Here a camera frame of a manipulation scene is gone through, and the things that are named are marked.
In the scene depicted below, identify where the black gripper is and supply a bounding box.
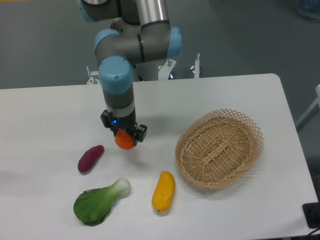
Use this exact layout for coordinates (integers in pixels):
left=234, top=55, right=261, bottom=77
left=100, top=110, right=148, bottom=146

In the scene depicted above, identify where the orange fruit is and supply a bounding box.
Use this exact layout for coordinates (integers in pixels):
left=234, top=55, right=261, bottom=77
left=114, top=128, right=135, bottom=150

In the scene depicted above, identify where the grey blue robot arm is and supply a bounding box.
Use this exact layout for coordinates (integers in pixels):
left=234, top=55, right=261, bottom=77
left=77, top=0, right=183, bottom=150

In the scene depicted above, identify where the purple sweet potato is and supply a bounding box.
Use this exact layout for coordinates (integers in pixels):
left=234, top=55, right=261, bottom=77
left=77, top=145, right=105, bottom=173

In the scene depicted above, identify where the yellow mango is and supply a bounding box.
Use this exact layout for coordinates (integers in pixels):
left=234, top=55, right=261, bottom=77
left=151, top=171, right=176, bottom=212

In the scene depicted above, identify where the green bok choy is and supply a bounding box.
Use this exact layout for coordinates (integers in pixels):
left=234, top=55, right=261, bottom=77
left=73, top=177, right=131, bottom=227

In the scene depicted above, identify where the woven wicker basket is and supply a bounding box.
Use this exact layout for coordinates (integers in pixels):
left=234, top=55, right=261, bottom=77
left=175, top=109, right=264, bottom=190

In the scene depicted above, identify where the white furniture leg right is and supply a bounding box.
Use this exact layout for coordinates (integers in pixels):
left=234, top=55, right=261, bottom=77
left=295, top=84, right=320, bottom=133

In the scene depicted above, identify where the black device at table edge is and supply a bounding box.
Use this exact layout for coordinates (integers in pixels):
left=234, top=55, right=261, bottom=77
left=302, top=202, right=320, bottom=229

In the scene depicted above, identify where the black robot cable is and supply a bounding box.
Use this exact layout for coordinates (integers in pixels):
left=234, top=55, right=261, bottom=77
left=132, top=64, right=145, bottom=82

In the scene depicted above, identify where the white base bracket frame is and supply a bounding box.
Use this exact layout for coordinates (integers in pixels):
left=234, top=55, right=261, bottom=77
left=86, top=53, right=202, bottom=85

